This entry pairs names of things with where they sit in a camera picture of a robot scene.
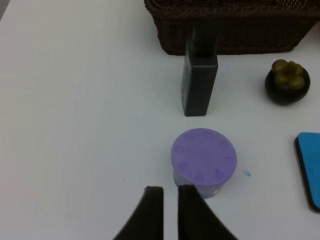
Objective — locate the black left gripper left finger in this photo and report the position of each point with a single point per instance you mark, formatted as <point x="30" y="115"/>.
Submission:
<point x="147" y="220"/>

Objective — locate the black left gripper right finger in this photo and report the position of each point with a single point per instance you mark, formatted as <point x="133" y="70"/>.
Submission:
<point x="196" y="221"/>

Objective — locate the dark green square bottle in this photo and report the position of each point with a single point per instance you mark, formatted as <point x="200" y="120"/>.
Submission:
<point x="200" y="68"/>

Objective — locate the purple-lidded round jar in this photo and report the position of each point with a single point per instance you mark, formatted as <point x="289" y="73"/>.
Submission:
<point x="204" y="158"/>

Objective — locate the blue whiteboard eraser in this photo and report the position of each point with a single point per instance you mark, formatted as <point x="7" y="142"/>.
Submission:
<point x="307" y="147"/>

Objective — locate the dark purple mangosteen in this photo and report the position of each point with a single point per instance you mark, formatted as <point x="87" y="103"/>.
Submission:
<point x="287" y="82"/>

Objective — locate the dark brown wicker basket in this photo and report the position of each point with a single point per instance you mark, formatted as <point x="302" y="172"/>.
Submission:
<point x="246" y="26"/>

